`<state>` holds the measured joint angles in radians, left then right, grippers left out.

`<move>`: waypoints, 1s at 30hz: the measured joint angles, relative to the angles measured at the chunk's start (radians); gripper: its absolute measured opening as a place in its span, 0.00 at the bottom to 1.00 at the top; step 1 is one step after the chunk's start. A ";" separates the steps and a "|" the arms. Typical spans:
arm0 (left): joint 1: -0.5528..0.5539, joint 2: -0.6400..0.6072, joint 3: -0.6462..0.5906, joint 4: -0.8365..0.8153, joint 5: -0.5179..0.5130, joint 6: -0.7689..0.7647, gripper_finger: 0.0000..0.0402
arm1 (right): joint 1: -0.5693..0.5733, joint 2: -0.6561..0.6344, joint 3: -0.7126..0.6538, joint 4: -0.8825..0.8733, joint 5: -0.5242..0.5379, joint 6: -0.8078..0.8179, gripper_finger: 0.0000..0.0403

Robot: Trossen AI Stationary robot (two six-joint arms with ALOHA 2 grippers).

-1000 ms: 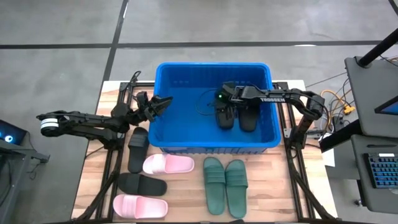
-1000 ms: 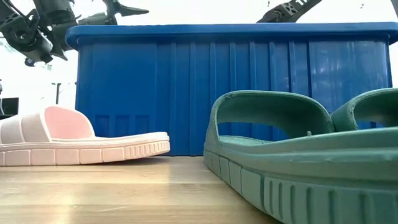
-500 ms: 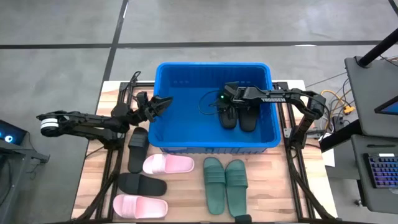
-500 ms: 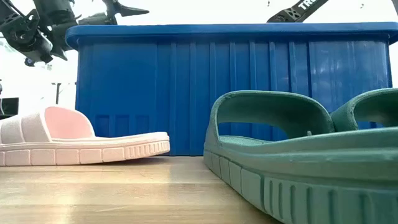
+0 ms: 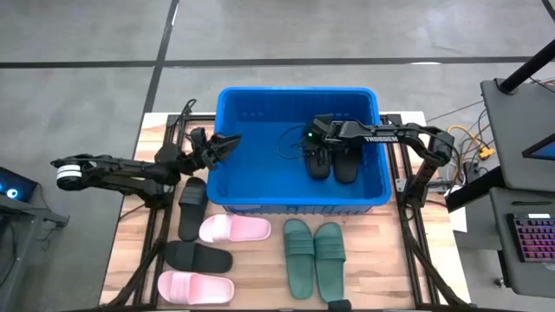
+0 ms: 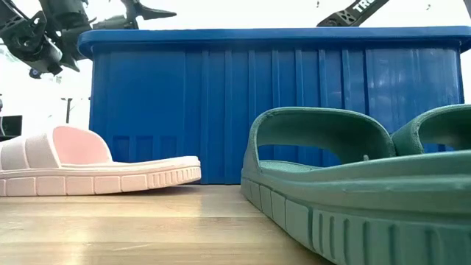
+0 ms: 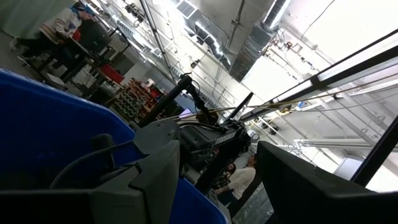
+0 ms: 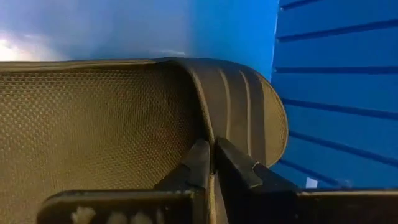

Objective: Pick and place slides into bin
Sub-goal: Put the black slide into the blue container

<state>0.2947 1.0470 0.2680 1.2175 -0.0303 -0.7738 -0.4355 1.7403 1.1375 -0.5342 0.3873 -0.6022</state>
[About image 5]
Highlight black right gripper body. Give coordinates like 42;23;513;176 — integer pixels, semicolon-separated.
302;120;350;151

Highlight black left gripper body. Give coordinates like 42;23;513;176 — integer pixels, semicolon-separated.
181;145;218;172

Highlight black slide sandal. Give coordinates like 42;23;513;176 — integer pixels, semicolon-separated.
332;145;361;185
177;176;208;243
303;146;333;181
163;240;234;275

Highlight blue plastic bin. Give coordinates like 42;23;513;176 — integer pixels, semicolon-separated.
206;86;394;217

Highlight pink slide sandal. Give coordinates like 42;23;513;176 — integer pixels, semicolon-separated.
157;270;236;306
198;213;272;244

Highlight green slide sandal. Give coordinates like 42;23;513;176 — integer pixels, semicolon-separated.
284;218;317;300
314;221;347;304

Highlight white paper sheet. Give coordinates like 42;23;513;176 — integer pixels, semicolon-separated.
448;185;468;234

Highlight black device with blue light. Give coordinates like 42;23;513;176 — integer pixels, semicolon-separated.
0;166;38;204

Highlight grey desk with pole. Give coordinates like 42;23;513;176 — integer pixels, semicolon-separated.
480;77;555;192

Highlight dark grey side table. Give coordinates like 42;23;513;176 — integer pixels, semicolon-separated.
0;194;70;312

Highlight grey keyboard desk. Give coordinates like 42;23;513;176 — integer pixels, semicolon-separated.
489;186;555;299

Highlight black pole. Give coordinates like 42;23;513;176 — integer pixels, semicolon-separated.
496;38;555;94

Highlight tilted screen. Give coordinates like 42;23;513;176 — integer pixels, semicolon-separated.
521;133;555;161

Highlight backlit keyboard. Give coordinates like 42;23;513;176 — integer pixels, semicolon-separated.
506;211;555;264

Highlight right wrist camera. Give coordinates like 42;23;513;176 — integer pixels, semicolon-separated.
311;114;335;130

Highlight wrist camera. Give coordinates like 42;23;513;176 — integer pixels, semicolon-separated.
189;127;208;148
311;114;335;130

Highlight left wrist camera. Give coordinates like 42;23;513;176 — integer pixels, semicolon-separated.
189;127;208;148

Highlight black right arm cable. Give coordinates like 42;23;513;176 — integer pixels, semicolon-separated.
276;124;313;160

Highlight yellow cable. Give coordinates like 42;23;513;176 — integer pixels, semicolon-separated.
446;124;496;174

